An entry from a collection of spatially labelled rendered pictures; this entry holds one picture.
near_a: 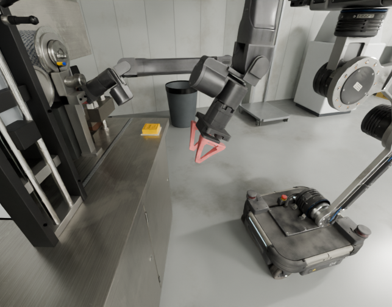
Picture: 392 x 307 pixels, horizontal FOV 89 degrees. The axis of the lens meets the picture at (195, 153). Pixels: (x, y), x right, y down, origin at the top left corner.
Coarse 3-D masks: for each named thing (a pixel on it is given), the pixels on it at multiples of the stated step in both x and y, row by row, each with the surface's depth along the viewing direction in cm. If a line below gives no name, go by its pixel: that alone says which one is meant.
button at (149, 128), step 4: (148, 124) 95; (152, 124) 95; (156, 124) 95; (144, 128) 92; (148, 128) 92; (152, 128) 92; (156, 128) 92; (144, 132) 91; (148, 132) 91; (152, 132) 91; (156, 132) 91
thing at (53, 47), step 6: (48, 42) 59; (54, 42) 60; (60, 42) 62; (48, 48) 59; (54, 48) 60; (60, 48) 62; (48, 54) 59; (54, 54) 60; (54, 60) 60; (60, 60) 62; (66, 60) 65; (60, 66) 64
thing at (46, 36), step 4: (48, 32) 59; (44, 36) 58; (48, 36) 59; (52, 36) 61; (56, 36) 62; (40, 40) 57; (44, 40) 58; (48, 40) 59; (60, 40) 64; (40, 44) 57; (44, 44) 58; (40, 48) 57; (44, 48) 58; (44, 52) 58; (44, 56) 58; (48, 56) 59; (48, 60) 59; (48, 64) 59; (52, 64) 61; (52, 68) 61; (56, 68) 63; (60, 68) 65; (64, 68) 66
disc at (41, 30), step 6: (36, 30) 56; (42, 30) 58; (48, 30) 60; (54, 30) 62; (36, 36) 55; (36, 42) 55; (36, 48) 56; (66, 48) 68; (42, 60) 58; (48, 66) 60; (48, 72) 60
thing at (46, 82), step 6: (36, 66) 56; (36, 72) 56; (42, 72) 58; (42, 78) 59; (48, 78) 60; (42, 84) 58; (48, 84) 61; (48, 90) 61; (48, 96) 61; (48, 102) 61
